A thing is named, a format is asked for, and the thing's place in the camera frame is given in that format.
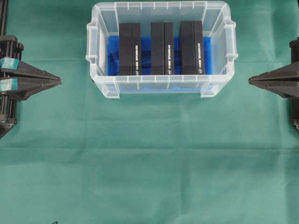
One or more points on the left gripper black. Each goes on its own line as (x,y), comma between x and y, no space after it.
(13,89)

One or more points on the black box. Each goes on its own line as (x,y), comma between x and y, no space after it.
(192,59)
(130,54)
(162,48)

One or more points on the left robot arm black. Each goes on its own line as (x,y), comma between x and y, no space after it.
(3,18)

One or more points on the blue liner inside case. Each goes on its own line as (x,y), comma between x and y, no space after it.
(114,64)

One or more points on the clear plastic storage case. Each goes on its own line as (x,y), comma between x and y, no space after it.
(217,24)

